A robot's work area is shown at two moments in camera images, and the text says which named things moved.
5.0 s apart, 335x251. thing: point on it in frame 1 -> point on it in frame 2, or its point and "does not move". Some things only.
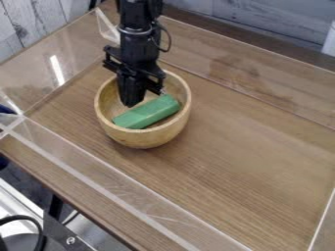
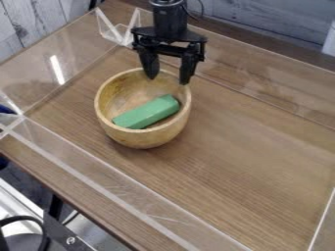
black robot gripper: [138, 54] -> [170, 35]
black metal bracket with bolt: [60, 238] does not move
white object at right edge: [329, 45] does not move
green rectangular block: [144, 114] does not move
